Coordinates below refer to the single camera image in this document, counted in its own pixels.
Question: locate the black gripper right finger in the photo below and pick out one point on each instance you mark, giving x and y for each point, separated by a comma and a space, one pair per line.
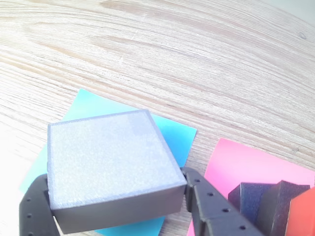
216, 216

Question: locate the large grey foam block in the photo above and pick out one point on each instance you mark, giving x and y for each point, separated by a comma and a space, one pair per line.
108, 157

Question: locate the small black foam block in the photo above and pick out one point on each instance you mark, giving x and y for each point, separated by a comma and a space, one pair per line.
280, 204

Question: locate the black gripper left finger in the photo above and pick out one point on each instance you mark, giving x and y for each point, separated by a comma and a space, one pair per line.
34, 211

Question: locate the red cube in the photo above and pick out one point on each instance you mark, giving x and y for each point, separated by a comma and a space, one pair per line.
304, 216

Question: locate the pink paper sheet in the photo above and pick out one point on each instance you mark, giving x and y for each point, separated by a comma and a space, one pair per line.
246, 162

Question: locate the blue paper sheet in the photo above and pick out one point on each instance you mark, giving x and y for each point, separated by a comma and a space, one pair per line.
177, 140

